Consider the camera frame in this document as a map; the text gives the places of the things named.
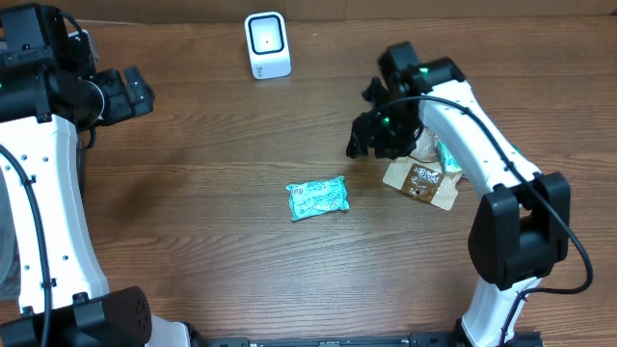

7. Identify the grey plastic basket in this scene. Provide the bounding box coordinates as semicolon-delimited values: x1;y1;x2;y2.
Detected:
0;175;20;302

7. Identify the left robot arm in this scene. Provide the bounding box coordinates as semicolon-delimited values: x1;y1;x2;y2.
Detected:
1;3;201;346

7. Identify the white barcode scanner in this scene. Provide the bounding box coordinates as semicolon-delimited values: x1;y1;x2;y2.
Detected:
244;12;291;80

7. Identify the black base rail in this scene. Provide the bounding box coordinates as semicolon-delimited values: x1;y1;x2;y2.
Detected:
203;333;465;347

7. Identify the teal tissue pack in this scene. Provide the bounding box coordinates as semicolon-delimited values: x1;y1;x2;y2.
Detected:
438;140;463;174

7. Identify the teal snack bar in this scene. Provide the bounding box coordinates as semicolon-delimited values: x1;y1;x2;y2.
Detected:
285;175;350;222

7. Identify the brown snack pouch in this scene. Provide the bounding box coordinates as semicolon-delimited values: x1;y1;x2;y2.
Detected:
382;128;464;211

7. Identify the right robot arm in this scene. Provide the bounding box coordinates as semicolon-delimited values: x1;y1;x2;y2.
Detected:
346;41;571;346

